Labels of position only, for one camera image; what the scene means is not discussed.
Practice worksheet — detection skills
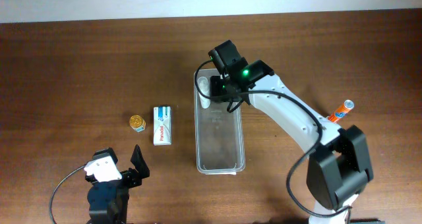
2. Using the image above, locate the white spray bottle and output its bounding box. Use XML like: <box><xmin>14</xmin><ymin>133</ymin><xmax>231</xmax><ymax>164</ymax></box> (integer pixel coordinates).
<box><xmin>197</xmin><ymin>76</ymin><xmax>211</xmax><ymax>109</ymax></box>

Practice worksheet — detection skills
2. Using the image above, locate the small gold lid jar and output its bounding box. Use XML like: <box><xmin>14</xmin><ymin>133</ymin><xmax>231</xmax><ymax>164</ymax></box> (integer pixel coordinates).
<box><xmin>129</xmin><ymin>115</ymin><xmax>146</xmax><ymax>132</ymax></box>

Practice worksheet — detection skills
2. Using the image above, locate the white Panadol box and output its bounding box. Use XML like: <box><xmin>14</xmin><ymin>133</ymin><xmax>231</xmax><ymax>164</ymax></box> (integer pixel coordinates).
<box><xmin>153</xmin><ymin>106</ymin><xmax>172</xmax><ymax>146</ymax></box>

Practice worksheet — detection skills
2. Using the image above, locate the orange tablet tube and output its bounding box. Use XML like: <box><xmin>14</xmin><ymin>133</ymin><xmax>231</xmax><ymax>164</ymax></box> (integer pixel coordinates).
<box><xmin>327</xmin><ymin>99</ymin><xmax>355</xmax><ymax>123</ymax></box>

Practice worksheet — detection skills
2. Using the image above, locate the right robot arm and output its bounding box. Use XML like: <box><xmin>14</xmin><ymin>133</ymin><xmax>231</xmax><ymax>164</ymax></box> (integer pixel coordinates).
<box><xmin>207</xmin><ymin>40</ymin><xmax>374</xmax><ymax>223</ymax></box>

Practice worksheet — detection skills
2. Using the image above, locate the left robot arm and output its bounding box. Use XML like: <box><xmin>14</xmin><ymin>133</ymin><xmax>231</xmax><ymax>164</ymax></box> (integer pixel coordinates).
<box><xmin>84</xmin><ymin>145</ymin><xmax>150</xmax><ymax>224</ymax></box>

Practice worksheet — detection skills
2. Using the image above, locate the clear plastic container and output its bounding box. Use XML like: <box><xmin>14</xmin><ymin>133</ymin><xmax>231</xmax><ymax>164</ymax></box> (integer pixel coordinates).
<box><xmin>194</xmin><ymin>90</ymin><xmax>245</xmax><ymax>175</ymax></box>

